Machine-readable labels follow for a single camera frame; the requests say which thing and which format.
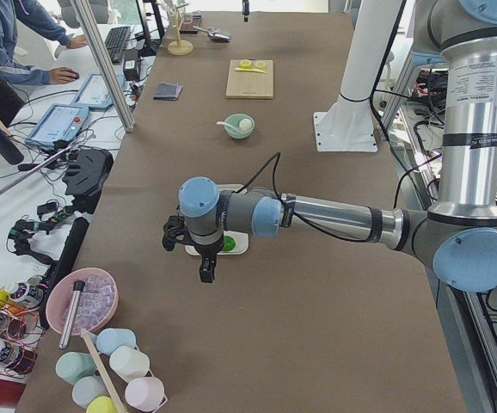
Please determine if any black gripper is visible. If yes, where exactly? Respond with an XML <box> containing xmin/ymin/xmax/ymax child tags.
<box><xmin>162</xmin><ymin>214</ymin><xmax>217</xmax><ymax>283</ymax></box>

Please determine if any white plastic spoon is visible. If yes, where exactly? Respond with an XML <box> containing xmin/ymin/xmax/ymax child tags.
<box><xmin>216</xmin><ymin>121</ymin><xmax>243</xmax><ymax>133</ymax></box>

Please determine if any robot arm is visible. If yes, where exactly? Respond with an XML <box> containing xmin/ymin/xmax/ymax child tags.
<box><xmin>163</xmin><ymin>1</ymin><xmax>497</xmax><ymax>293</ymax></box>

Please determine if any mint green bowl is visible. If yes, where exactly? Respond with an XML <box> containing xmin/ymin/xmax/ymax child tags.
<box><xmin>224</xmin><ymin>114</ymin><xmax>255</xmax><ymax>139</ymax></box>

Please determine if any pink bowl with ice cubes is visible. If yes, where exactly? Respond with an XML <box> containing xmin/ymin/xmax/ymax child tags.
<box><xmin>46</xmin><ymin>268</ymin><xmax>119</xmax><ymax>336</ymax></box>

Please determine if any metal tube in pink bowl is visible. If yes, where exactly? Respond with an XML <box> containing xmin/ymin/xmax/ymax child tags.
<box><xmin>58</xmin><ymin>280</ymin><xmax>85</xmax><ymax>350</ymax></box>

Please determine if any person's hand at keyboard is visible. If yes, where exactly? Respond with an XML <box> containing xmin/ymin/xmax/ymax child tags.
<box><xmin>66</xmin><ymin>34</ymin><xmax>88</xmax><ymax>49</ymax></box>

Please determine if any person's hand on mouse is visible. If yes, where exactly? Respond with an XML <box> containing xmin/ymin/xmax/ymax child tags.
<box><xmin>48</xmin><ymin>67</ymin><xmax>76</xmax><ymax>84</ymax></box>

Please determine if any green lime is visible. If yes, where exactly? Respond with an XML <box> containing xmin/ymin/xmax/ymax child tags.
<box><xmin>222</xmin><ymin>236</ymin><xmax>236</xmax><ymax>253</ymax></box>

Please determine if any cream rectangular tray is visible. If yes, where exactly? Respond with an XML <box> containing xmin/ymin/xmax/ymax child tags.
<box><xmin>185</xmin><ymin>183</ymin><xmax>250</xmax><ymax>257</ymax></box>

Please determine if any metal scoop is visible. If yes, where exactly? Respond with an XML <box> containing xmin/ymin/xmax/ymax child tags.
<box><xmin>193</xmin><ymin>26</ymin><xmax>231</xmax><ymax>43</ymax></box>

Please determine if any yellow plastic knife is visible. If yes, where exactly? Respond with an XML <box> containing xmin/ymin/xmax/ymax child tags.
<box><xmin>234</xmin><ymin>66</ymin><xmax>267</xmax><ymax>74</ymax></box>

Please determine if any wooden mug tree stand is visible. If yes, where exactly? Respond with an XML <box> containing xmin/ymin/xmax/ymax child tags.
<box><xmin>164</xmin><ymin>1</ymin><xmax>193</xmax><ymax>56</ymax></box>

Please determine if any bamboo cutting board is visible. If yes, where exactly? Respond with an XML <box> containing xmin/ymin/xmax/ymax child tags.
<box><xmin>225</xmin><ymin>59</ymin><xmax>274</xmax><ymax>99</ymax></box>

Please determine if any folded grey cloth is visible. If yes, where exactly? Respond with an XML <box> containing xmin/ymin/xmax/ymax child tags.
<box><xmin>153</xmin><ymin>83</ymin><xmax>183</xmax><ymax>101</ymax></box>

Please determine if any light blue cup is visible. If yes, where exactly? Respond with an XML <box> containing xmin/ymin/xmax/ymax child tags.
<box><xmin>96</xmin><ymin>328</ymin><xmax>137</xmax><ymax>355</ymax></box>

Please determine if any white cup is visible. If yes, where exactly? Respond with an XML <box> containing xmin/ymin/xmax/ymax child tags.
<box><xmin>109</xmin><ymin>346</ymin><xmax>150</xmax><ymax>383</ymax></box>

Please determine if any black keyboard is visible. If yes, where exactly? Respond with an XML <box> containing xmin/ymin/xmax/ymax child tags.
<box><xmin>104</xmin><ymin>26</ymin><xmax>131</xmax><ymax>65</ymax></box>

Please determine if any pink cup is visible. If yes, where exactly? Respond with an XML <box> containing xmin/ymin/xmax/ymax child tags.
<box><xmin>125</xmin><ymin>377</ymin><xmax>165</xmax><ymax>412</ymax></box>

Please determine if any black VR controller device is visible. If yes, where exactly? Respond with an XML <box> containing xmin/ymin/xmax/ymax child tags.
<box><xmin>62</xmin><ymin>149</ymin><xmax>114</xmax><ymax>216</ymax></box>

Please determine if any mint green cup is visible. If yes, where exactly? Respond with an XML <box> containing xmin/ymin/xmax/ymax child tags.
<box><xmin>55</xmin><ymin>352</ymin><xmax>96</xmax><ymax>385</ymax></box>

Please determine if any pale grey cup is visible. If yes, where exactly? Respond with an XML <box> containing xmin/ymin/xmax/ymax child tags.
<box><xmin>71</xmin><ymin>376</ymin><xmax>107</xmax><ymax>409</ymax></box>

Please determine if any yellow cup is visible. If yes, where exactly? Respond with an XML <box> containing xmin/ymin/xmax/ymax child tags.
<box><xmin>86</xmin><ymin>396</ymin><xmax>118</xmax><ymax>413</ymax></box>

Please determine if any blue teach pendant far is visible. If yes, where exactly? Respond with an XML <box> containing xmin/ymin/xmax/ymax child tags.
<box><xmin>71</xmin><ymin>73</ymin><xmax>113</xmax><ymax>110</ymax></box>

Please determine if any blue teach pendant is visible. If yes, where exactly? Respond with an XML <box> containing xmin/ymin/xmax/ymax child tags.
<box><xmin>71</xmin><ymin>73</ymin><xmax>113</xmax><ymax>110</ymax></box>
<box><xmin>25</xmin><ymin>104</ymin><xmax>89</xmax><ymax>147</ymax></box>

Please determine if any blue teach pendant near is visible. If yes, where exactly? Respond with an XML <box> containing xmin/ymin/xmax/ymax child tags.
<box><xmin>25</xmin><ymin>104</ymin><xmax>89</xmax><ymax>147</ymax></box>

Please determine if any black water bottle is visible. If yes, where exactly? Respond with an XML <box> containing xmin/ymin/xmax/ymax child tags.
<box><xmin>0</xmin><ymin>128</ymin><xmax>24</xmax><ymax>165</ymax></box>

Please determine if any person in blue hoodie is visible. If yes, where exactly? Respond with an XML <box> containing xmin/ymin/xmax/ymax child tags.
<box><xmin>0</xmin><ymin>1</ymin><xmax>70</xmax><ymax>126</ymax></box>

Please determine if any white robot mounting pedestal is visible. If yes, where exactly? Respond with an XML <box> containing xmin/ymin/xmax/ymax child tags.
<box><xmin>314</xmin><ymin>0</ymin><xmax>406</xmax><ymax>152</ymax></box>

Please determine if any aluminium frame post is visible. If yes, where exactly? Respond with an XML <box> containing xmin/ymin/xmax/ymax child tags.
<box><xmin>71</xmin><ymin>0</ymin><xmax>135</xmax><ymax>133</ymax></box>

